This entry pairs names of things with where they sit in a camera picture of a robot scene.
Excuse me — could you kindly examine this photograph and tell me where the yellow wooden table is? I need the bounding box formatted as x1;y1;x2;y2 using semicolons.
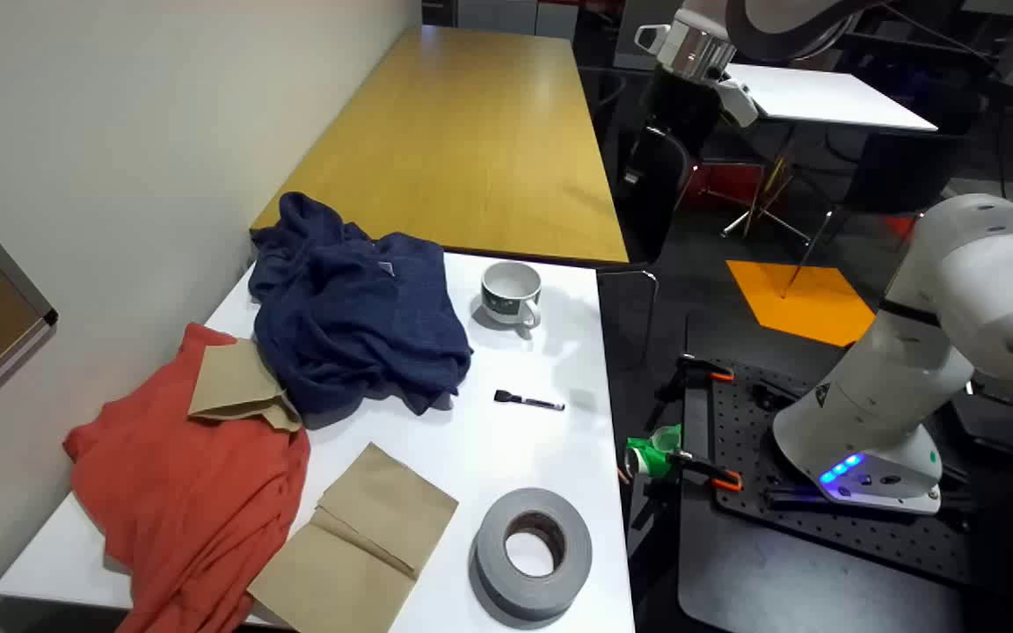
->
251;26;633;267

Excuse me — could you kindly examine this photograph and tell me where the dark blue cloth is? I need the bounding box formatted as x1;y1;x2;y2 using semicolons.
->
247;192;474;428

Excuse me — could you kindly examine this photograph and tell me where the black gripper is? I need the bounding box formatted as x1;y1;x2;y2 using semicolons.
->
657;72;733;139

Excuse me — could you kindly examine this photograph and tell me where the green crumpled item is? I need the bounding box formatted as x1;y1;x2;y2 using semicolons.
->
623;424;689;479

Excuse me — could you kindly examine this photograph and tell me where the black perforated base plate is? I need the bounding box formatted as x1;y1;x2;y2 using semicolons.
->
694;360;983;593

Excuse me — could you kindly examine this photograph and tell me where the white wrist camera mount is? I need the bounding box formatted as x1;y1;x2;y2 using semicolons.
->
714;74;765;131

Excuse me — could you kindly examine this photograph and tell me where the orange red cloth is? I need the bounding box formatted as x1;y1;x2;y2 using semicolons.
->
59;321;312;633

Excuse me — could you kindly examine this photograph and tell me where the white background table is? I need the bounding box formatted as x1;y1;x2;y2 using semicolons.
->
720;61;944;139

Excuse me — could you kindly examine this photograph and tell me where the grey duct tape roll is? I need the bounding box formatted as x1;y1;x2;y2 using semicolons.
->
468;486;597;626

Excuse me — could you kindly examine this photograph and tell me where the black marker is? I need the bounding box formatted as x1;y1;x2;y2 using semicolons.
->
492;387;570;415

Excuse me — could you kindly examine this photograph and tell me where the orange handled black clamp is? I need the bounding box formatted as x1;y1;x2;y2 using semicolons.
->
673;446;748;499

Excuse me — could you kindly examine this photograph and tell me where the black chair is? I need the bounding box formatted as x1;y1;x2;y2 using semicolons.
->
616;121;701;267

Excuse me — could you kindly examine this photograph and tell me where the large brown paper bag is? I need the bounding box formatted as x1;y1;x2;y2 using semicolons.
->
247;439;465;633

